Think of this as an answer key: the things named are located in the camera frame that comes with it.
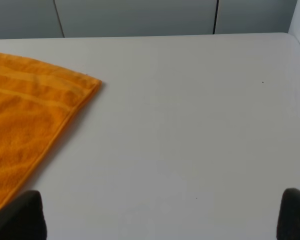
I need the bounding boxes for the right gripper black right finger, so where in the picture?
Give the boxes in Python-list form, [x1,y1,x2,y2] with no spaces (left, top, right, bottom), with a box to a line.
[276,188,300,240]

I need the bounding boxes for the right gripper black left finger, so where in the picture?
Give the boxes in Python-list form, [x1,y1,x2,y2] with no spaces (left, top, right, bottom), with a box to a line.
[0,190,48,240]

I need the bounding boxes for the orange terry towel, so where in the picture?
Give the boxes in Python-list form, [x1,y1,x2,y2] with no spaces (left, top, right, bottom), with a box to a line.
[0,52,102,209]

